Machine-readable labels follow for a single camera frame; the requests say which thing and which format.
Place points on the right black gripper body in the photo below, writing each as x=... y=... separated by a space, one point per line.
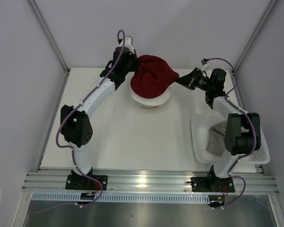
x=200 y=82

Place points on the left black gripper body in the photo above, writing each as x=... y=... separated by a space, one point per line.
x=128 y=68

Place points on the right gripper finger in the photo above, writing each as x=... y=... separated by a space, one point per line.
x=186 y=81
x=195 y=72

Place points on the red cap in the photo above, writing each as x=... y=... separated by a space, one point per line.
x=153 y=78

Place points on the white bucket hat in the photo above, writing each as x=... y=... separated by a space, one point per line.
x=161 y=99

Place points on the grey bucket hat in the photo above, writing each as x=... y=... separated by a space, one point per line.
x=216 y=139

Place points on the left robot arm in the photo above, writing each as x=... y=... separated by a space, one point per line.
x=75 y=130

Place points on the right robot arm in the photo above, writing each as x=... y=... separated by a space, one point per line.
x=243 y=132

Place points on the white plastic basket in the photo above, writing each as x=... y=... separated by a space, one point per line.
x=200 y=126

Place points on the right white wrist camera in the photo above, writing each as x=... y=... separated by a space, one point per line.
x=204 y=63

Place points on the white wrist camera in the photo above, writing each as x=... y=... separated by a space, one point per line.
x=204 y=63
x=127 y=42

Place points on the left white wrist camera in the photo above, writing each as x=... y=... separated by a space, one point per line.
x=127 y=42

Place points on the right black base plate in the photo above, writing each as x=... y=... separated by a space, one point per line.
x=207 y=184

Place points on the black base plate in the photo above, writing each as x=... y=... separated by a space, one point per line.
x=78 y=182
x=207 y=184

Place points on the right aluminium frame post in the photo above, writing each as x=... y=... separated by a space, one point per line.
x=259 y=28

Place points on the aluminium frame post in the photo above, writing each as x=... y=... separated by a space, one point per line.
x=47 y=33
x=259 y=28

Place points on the left aluminium frame post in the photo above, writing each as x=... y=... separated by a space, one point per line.
x=47 y=33

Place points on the aluminium mounting rail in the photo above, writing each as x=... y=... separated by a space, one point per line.
x=150 y=182

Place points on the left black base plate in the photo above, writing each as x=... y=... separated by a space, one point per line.
x=78 y=182

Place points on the white slotted cable duct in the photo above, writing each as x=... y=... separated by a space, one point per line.
x=126 y=197

